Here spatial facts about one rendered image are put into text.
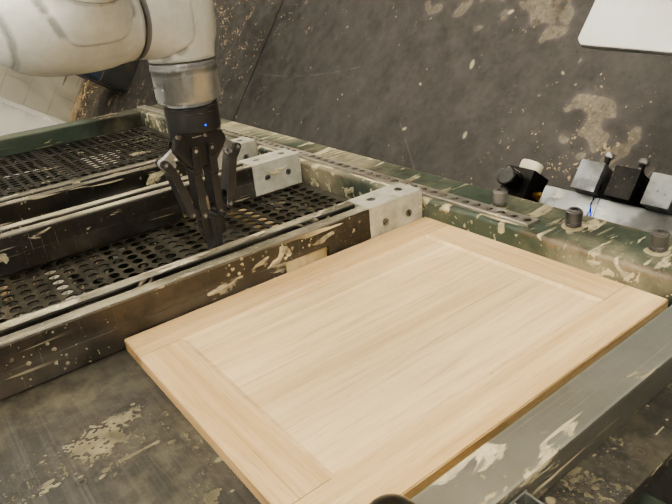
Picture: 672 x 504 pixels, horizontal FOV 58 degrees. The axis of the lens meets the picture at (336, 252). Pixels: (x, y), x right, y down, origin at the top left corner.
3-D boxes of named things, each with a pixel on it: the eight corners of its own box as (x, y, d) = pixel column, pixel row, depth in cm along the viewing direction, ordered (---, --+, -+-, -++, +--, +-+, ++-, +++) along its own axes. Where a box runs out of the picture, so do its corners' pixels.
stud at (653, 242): (671, 250, 83) (674, 230, 82) (662, 256, 82) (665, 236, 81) (653, 245, 85) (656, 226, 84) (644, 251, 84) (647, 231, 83)
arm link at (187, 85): (137, 62, 83) (146, 106, 85) (164, 67, 76) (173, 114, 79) (197, 53, 88) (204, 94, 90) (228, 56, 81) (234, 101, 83)
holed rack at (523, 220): (539, 222, 96) (540, 218, 96) (528, 227, 94) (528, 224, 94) (144, 106, 217) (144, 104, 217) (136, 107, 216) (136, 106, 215)
